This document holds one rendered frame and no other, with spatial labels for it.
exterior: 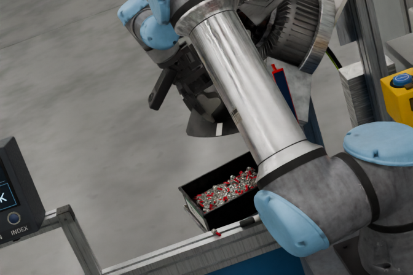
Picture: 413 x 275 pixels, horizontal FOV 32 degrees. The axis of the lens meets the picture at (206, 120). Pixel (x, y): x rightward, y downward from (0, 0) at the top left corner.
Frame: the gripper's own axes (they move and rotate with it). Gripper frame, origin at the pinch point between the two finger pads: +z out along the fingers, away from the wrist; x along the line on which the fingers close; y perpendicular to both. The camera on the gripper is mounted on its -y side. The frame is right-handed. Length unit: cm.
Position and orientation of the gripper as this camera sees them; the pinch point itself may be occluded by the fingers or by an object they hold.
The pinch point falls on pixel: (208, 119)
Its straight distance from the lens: 177.3
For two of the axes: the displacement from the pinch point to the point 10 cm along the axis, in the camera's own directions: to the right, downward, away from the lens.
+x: -1.6, -4.3, 8.9
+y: 8.1, -5.7, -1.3
